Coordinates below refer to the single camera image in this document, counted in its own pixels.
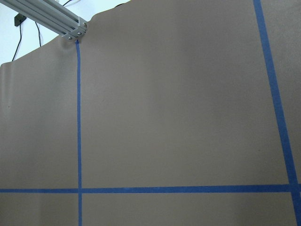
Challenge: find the aluminium frame post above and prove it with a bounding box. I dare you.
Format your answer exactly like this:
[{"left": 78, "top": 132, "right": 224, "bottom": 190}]
[{"left": 1, "top": 0, "right": 88, "bottom": 40}]

